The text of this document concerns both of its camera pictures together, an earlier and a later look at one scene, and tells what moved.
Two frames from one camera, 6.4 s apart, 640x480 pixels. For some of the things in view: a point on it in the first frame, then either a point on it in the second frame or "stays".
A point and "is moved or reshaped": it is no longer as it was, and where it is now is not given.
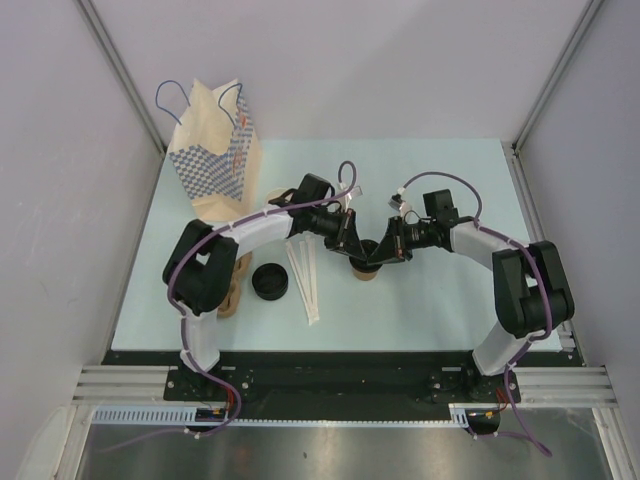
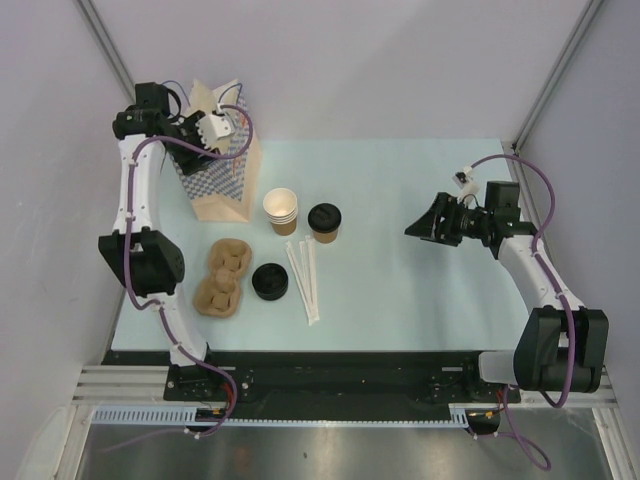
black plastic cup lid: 270,281 stays
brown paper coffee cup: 365,276 is moved or reshaped
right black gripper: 393,249 → 431,228
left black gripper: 345,239 → 190,163
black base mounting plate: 340,386 stays
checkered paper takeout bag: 215,155 stays
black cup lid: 360,264 is moved or reshaped
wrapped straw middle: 307,287 stays
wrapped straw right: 313,310 stays
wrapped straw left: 299,281 stays
